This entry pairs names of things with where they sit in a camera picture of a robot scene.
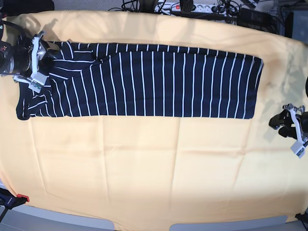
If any black clamp right corner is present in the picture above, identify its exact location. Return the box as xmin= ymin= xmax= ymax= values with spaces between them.
xmin=295 ymin=212 xmax=308 ymax=224

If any white power strip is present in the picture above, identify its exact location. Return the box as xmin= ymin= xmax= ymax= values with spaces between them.
xmin=154 ymin=0 xmax=238 ymax=17

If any blue red table clamp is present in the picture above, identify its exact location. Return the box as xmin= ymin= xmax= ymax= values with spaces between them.
xmin=0 ymin=188 xmax=29 ymax=221

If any black power adapter box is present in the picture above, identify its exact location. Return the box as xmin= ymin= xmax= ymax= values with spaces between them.
xmin=237 ymin=8 xmax=272 ymax=27

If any yellow table cloth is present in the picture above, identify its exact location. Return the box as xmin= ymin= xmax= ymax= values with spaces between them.
xmin=0 ymin=11 xmax=308 ymax=231

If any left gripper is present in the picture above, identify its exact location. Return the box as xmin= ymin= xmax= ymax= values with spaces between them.
xmin=269 ymin=110 xmax=308 ymax=139

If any black computer tower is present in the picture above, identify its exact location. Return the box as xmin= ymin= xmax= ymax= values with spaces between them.
xmin=284 ymin=7 xmax=294 ymax=38

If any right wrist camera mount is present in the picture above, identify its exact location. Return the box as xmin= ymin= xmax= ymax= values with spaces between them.
xmin=13 ymin=31 xmax=49 ymax=93

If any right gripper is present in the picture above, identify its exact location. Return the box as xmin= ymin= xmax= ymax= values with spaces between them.
xmin=30 ymin=40 xmax=54 ymax=72

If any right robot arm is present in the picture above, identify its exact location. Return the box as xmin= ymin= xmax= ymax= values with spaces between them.
xmin=0 ymin=19 xmax=60 ymax=79

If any navy white striped T-shirt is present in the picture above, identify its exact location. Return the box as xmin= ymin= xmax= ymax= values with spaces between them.
xmin=16 ymin=42 xmax=263 ymax=120

